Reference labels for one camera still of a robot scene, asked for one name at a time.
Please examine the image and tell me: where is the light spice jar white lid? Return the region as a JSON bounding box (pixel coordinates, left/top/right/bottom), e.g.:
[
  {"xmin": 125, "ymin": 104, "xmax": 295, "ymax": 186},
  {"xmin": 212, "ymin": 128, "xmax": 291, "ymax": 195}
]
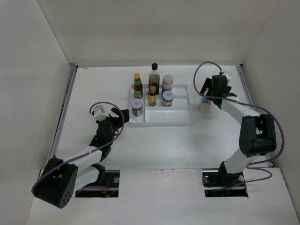
[{"xmin": 162, "ymin": 90, "xmax": 174, "ymax": 106}]

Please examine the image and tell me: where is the white divided tray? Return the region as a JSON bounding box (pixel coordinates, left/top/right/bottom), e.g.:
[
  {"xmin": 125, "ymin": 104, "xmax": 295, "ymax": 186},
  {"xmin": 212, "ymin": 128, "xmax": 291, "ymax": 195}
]
[{"xmin": 129, "ymin": 84, "xmax": 192, "ymax": 127}]

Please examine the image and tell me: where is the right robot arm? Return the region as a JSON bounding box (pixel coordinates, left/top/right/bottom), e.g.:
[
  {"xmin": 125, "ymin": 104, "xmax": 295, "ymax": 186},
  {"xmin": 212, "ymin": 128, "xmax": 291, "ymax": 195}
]
[{"xmin": 200, "ymin": 74, "xmax": 277, "ymax": 188}]

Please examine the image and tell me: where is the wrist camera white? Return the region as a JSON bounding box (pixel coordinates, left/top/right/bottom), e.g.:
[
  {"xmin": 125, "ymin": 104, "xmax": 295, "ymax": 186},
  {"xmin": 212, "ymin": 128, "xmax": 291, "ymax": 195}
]
[
  {"xmin": 91, "ymin": 105, "xmax": 109, "ymax": 121},
  {"xmin": 219, "ymin": 71, "xmax": 232, "ymax": 83}
]

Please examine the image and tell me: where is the small yellow label bottle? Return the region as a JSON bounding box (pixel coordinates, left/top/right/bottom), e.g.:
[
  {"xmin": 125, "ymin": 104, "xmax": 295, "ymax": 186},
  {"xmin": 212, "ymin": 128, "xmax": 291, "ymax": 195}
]
[{"xmin": 149, "ymin": 86, "xmax": 157, "ymax": 106}]

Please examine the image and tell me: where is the green label chili sauce bottle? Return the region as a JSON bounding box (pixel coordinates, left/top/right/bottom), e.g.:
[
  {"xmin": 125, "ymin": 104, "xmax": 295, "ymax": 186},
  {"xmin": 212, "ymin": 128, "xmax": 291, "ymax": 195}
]
[{"xmin": 134, "ymin": 73, "xmax": 143, "ymax": 98}]

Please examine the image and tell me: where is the tall dark soy sauce bottle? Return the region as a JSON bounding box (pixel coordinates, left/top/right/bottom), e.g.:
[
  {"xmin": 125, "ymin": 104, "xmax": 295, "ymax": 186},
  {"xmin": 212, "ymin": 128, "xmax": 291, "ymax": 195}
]
[{"xmin": 149, "ymin": 63, "xmax": 160, "ymax": 95}]

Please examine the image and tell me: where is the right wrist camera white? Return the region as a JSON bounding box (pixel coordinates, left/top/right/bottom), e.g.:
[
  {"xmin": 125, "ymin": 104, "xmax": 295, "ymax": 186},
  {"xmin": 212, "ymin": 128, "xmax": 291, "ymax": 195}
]
[{"xmin": 219, "ymin": 71, "xmax": 232, "ymax": 83}]

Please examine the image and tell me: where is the dark spice jar white lid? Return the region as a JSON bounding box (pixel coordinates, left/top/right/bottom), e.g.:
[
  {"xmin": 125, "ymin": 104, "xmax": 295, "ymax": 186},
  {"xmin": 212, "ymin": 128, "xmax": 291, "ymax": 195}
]
[{"xmin": 131, "ymin": 98, "xmax": 143, "ymax": 116}]

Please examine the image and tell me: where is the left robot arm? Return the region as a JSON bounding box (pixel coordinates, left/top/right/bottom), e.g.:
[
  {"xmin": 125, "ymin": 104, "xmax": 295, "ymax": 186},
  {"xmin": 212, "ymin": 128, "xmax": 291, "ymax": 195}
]
[{"xmin": 31, "ymin": 107, "xmax": 130, "ymax": 209}]

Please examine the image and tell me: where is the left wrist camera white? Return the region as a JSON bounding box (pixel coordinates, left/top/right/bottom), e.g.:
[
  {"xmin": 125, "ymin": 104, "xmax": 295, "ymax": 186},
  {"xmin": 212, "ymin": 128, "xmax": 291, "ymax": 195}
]
[{"xmin": 91, "ymin": 105, "xmax": 109, "ymax": 121}]

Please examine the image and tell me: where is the blue label white canister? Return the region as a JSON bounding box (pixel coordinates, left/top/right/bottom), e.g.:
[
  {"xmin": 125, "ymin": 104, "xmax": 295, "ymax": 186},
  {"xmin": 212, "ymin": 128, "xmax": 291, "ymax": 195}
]
[
  {"xmin": 200, "ymin": 97, "xmax": 212, "ymax": 113},
  {"xmin": 162, "ymin": 75, "xmax": 173, "ymax": 93}
]

